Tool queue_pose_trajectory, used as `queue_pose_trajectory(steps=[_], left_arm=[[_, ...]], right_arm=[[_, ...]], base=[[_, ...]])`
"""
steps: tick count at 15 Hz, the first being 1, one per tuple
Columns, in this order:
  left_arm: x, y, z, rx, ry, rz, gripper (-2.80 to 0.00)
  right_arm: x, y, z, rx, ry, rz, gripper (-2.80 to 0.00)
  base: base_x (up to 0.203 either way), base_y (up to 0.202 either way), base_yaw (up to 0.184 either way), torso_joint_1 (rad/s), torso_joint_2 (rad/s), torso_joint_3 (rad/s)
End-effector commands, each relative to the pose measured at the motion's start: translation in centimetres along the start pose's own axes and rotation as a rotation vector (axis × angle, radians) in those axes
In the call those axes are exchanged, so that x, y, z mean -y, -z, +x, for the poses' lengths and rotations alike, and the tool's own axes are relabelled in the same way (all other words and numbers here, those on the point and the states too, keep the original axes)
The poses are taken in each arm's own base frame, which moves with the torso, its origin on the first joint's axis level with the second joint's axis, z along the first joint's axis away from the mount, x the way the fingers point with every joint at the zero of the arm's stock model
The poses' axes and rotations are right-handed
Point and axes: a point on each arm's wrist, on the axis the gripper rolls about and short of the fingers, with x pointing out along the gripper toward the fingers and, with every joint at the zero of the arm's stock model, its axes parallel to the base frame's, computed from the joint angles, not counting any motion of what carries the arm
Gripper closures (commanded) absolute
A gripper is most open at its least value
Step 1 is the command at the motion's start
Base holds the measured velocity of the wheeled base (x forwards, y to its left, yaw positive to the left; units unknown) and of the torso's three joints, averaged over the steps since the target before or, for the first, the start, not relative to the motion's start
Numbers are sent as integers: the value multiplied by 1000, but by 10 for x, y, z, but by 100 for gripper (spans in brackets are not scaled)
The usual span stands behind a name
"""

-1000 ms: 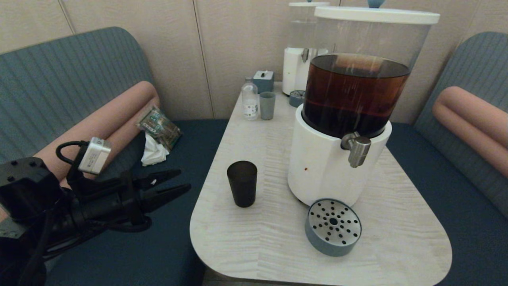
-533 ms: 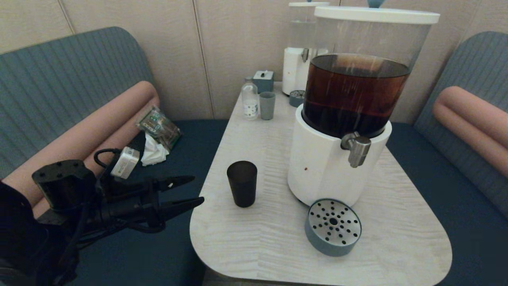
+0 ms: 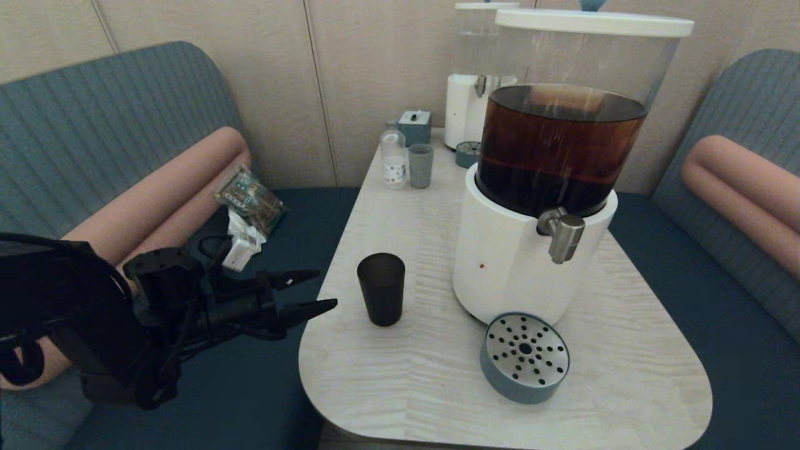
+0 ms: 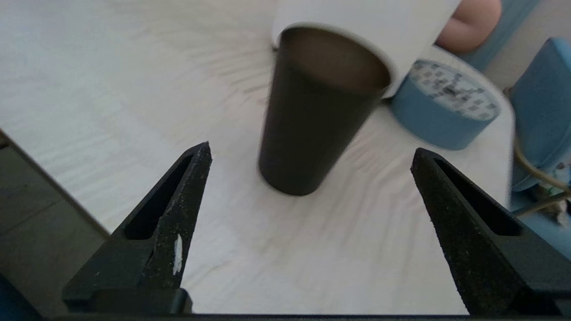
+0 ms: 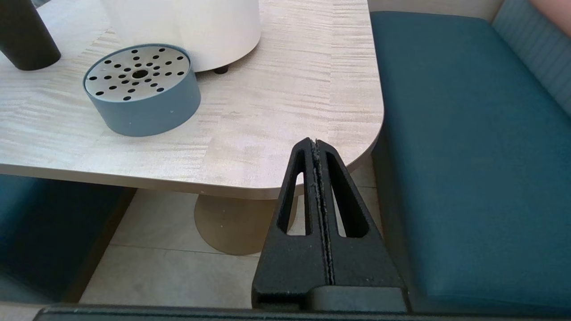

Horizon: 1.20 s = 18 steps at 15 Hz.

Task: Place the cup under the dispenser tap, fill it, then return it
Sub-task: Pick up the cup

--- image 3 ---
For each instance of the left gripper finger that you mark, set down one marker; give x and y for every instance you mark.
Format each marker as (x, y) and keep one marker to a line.
(303, 312)
(290, 279)

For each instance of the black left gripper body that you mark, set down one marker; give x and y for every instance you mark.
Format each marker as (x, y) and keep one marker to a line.
(244, 306)

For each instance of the dark brown plastic cup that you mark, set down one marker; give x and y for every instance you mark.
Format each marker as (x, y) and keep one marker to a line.
(381, 290)

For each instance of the metal dispenser tap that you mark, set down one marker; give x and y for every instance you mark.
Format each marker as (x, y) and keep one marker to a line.
(564, 237)

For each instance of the grey-blue cup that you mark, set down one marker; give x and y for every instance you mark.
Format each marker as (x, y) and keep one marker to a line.
(420, 167)

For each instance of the green printed snack packet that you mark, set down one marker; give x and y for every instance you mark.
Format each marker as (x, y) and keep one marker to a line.
(253, 200)

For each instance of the pink bolster cushion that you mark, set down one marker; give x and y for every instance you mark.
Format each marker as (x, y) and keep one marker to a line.
(162, 194)
(744, 187)

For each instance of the clear plastic bottle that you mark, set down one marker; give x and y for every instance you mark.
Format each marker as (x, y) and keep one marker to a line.
(394, 159)

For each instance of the blue-grey tissue box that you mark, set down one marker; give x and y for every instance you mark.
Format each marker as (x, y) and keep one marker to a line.
(415, 127)

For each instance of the small blue-grey drip tray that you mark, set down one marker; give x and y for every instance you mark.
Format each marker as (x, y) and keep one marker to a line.
(466, 155)

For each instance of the large blue-grey perforated drip tray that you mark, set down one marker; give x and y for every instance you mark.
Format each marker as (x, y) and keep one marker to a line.
(524, 350)

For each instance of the teal ribbed sofa bench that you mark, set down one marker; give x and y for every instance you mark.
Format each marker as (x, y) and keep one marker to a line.
(94, 125)
(750, 106)

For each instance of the small clear water dispenser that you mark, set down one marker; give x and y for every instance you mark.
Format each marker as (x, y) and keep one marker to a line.
(462, 112)

